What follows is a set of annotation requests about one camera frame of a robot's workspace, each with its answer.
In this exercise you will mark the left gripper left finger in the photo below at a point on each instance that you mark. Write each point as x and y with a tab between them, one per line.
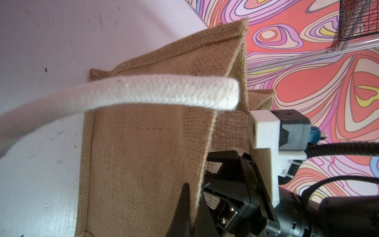
181	223

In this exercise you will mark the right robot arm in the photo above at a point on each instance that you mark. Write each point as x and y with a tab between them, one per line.
299	216

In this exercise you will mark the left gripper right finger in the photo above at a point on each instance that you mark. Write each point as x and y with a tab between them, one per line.
204	224

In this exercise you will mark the back wire basket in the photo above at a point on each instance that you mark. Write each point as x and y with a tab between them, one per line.
358	19

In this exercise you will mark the burlap tote bag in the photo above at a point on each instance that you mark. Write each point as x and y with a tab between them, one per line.
149	125

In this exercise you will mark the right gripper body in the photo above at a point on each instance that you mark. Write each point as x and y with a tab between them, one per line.
245	209

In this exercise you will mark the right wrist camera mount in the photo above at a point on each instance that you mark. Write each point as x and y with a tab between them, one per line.
280	138

